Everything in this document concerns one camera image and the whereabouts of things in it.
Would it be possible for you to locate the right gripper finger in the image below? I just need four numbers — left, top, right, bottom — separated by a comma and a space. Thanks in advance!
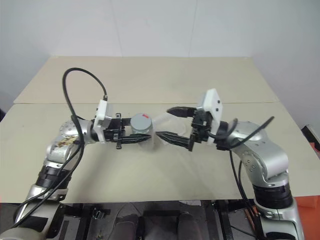
156, 131, 192, 151
166, 106, 197, 119

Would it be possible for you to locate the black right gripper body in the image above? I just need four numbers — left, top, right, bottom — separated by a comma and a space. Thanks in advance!
187, 107, 213, 152

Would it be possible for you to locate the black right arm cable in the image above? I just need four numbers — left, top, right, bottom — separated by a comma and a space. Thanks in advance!
212, 116, 276, 218

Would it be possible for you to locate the silver metal clamp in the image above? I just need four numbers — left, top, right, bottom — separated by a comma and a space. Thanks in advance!
91, 208, 111, 221

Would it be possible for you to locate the black table frame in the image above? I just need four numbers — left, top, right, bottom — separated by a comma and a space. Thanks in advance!
61, 199, 253, 240

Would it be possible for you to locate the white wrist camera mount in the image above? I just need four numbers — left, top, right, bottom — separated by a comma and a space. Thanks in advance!
92, 99, 114, 143
196, 87, 224, 146

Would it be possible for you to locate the grey round jar lid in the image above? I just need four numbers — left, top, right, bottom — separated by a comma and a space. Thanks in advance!
130, 113, 154, 134

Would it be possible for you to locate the orange box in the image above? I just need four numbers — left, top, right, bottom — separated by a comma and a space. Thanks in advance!
291, 191, 320, 214

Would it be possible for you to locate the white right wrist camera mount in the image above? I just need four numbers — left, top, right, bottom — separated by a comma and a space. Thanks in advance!
196, 87, 224, 146

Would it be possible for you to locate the dark rounded shape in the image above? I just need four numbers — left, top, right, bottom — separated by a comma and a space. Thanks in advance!
116, 212, 146, 240

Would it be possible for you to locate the orange and black crate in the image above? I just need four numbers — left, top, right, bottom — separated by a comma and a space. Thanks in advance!
300, 123, 320, 161

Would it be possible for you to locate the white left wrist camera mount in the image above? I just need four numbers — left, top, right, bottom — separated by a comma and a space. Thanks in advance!
92, 99, 114, 143

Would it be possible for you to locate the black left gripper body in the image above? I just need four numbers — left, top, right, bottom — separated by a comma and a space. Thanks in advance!
102, 112, 126, 151

